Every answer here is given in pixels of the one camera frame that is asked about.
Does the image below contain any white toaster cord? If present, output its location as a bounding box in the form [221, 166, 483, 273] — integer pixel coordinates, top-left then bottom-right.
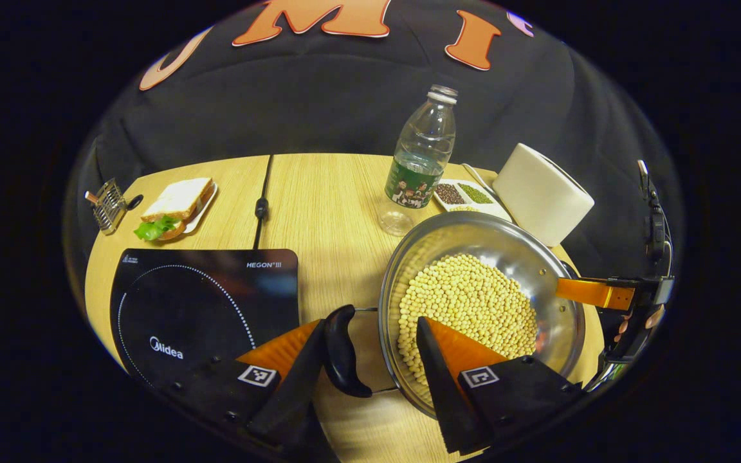
[461, 163, 500, 201]

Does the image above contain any black power cable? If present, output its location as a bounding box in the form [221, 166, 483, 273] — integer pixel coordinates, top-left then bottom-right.
[252, 154, 275, 250]

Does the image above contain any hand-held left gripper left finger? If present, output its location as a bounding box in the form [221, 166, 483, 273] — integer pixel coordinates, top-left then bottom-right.
[155, 318, 329, 451]

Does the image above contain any white divided dish of beans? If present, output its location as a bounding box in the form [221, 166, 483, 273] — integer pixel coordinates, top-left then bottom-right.
[432, 179, 513, 222]

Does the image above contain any pile of yellow soybeans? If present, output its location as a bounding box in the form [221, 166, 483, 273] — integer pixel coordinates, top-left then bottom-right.
[398, 253, 538, 386]

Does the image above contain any black induction cooktop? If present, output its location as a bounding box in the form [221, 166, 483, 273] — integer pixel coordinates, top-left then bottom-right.
[110, 248, 299, 386]

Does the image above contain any clear plastic water bottle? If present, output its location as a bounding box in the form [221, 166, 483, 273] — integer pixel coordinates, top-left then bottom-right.
[378, 84, 459, 237]

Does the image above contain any sandwich with lettuce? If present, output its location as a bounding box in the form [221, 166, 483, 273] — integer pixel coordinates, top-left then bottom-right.
[134, 177, 214, 242]

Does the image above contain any white toaster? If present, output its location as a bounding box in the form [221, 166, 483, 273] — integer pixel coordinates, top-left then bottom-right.
[493, 143, 595, 247]

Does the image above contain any metal wire holder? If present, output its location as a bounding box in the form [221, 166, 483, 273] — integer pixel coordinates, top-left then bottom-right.
[85, 178, 131, 236]

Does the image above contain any small white plate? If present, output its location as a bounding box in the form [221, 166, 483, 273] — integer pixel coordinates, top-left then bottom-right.
[181, 182, 219, 235]

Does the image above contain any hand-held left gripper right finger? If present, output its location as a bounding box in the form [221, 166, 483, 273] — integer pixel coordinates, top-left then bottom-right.
[416, 315, 585, 455]

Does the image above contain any steel pot with black handles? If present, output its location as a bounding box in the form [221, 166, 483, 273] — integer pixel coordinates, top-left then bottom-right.
[324, 211, 587, 419]

